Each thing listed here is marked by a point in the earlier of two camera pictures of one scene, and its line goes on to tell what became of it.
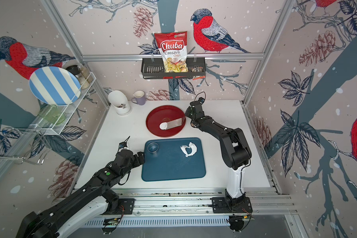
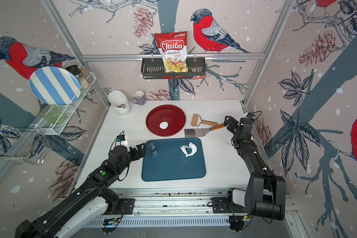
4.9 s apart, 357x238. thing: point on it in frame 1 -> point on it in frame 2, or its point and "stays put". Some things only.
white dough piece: (193, 147) stays put
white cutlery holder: (119, 99) stays put
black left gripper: (138, 162) -> (142, 151)
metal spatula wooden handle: (175, 123) -> (201, 132)
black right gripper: (187, 112) -> (234, 123)
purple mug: (140, 97) stays put
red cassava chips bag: (173, 46) stays put
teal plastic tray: (164, 160) stays put
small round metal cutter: (152, 147) stays put
